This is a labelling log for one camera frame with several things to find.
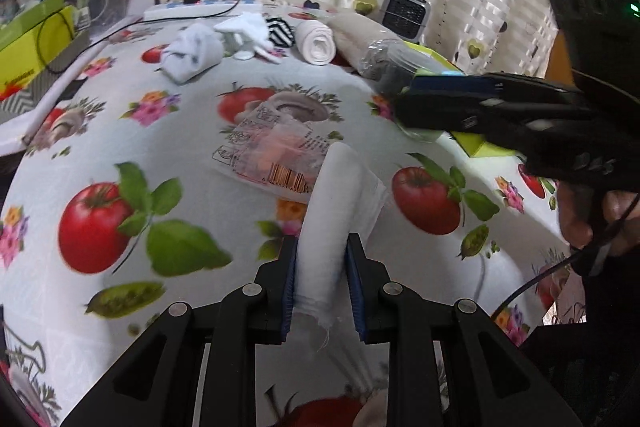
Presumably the white power strip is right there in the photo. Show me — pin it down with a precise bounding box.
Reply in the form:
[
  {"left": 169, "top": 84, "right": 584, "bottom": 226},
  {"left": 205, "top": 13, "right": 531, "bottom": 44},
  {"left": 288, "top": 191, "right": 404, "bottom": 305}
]
[{"left": 144, "top": 0, "right": 264, "bottom": 22}]

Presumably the person's right hand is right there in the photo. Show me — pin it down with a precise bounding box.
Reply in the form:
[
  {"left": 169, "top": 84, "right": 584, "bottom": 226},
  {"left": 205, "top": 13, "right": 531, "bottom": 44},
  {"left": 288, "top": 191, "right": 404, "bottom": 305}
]
[{"left": 558, "top": 186, "right": 640, "bottom": 259}]

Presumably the yellow-green flat box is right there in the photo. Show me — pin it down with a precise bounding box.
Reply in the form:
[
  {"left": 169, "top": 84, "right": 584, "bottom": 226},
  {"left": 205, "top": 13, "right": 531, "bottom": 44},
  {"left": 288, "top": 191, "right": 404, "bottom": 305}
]
[{"left": 0, "top": 0, "right": 78, "bottom": 82}]

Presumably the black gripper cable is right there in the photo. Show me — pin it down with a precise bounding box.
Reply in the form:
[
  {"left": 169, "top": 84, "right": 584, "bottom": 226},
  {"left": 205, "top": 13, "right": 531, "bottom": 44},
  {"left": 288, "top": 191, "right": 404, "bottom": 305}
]
[{"left": 492, "top": 234, "right": 608, "bottom": 323}]

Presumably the pale blue sock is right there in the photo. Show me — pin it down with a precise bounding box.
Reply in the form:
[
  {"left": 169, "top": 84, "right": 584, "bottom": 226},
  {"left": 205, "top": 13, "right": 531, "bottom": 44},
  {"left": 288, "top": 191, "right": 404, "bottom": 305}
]
[{"left": 160, "top": 27, "right": 224, "bottom": 84}]

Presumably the person's dark clothing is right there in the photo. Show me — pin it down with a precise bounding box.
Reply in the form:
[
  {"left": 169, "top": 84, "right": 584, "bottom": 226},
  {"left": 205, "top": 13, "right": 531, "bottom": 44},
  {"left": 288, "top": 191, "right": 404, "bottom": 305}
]
[{"left": 520, "top": 252, "right": 640, "bottom": 427}]

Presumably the clear printed plastic wrapper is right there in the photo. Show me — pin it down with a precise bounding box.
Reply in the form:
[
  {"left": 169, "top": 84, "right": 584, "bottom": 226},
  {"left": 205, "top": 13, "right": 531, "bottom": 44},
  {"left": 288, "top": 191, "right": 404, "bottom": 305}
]
[{"left": 212, "top": 101, "right": 323, "bottom": 194}]

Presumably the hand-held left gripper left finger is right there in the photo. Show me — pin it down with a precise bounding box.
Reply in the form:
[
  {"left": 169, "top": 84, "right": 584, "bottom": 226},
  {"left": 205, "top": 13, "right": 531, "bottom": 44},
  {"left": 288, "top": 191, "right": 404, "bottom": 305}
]
[{"left": 60, "top": 234, "right": 299, "bottom": 427}]

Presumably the wooden wardrobe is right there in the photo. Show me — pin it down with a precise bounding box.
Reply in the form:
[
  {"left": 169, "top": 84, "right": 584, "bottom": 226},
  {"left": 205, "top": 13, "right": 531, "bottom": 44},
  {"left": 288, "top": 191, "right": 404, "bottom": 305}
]
[{"left": 546, "top": 34, "right": 578, "bottom": 82}]

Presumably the white cloth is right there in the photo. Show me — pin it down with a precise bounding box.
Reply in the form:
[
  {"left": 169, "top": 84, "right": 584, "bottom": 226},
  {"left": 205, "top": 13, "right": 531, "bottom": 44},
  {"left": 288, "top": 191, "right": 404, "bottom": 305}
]
[{"left": 292, "top": 142, "right": 388, "bottom": 348}]

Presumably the black white striped sock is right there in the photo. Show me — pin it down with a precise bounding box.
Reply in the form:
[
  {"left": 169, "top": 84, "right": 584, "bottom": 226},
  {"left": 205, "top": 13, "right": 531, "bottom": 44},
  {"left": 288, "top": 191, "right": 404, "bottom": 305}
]
[{"left": 264, "top": 17, "right": 297, "bottom": 51}]

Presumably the plastic wrapped beige bundle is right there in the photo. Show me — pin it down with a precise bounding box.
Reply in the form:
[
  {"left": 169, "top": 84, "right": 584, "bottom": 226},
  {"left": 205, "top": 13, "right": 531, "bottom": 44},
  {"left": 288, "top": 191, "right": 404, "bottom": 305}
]
[{"left": 326, "top": 13, "right": 453, "bottom": 80}]

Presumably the cream cloth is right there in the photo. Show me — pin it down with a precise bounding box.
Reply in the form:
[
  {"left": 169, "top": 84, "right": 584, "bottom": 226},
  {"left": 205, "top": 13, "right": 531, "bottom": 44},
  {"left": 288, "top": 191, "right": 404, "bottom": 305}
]
[{"left": 294, "top": 20, "right": 335, "bottom": 66}]

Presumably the yellow-green box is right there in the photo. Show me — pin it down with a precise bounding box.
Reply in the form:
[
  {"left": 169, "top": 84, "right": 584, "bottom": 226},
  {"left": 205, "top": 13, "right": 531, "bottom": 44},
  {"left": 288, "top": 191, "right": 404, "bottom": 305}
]
[
  {"left": 0, "top": 0, "right": 78, "bottom": 82},
  {"left": 402, "top": 38, "right": 518, "bottom": 158}
]

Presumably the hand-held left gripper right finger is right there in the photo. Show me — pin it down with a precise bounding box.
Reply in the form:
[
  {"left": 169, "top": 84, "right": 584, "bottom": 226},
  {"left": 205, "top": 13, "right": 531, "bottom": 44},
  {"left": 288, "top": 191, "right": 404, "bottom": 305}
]
[{"left": 346, "top": 233, "right": 583, "bottom": 427}]

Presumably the small grey heater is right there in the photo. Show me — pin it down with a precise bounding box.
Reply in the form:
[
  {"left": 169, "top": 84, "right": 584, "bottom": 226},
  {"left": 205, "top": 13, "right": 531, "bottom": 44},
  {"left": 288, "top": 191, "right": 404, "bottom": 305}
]
[{"left": 381, "top": 0, "right": 432, "bottom": 44}]

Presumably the white sock bundle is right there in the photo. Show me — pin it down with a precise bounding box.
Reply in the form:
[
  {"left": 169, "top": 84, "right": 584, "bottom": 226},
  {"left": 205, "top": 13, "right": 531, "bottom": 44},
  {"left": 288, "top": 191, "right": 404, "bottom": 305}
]
[{"left": 214, "top": 11, "right": 282, "bottom": 64}]

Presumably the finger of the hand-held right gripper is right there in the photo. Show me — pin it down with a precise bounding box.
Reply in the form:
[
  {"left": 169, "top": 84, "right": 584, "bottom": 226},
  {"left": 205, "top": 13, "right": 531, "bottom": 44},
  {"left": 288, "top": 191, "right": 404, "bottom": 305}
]
[
  {"left": 395, "top": 92, "right": 527, "bottom": 144},
  {"left": 411, "top": 73, "right": 567, "bottom": 101}
]

